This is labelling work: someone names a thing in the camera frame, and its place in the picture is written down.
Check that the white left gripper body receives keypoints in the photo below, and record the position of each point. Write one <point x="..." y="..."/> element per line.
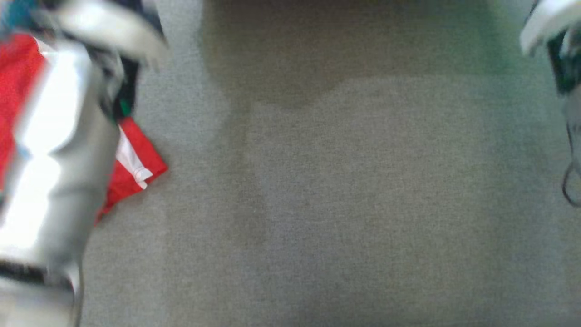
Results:
<point x="113" y="27"/>

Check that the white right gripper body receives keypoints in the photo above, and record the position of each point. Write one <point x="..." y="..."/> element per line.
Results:
<point x="549" y="18"/>

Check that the red garment with white stripe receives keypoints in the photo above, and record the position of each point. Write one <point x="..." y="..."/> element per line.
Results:
<point x="150" y="163"/>

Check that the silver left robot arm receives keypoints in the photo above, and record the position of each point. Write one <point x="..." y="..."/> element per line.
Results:
<point x="54" y="136"/>

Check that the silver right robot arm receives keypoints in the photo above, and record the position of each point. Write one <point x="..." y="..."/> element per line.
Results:
<point x="575" y="113"/>

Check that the grey sofa seat cushion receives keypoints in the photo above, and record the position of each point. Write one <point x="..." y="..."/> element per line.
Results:
<point x="340" y="181"/>

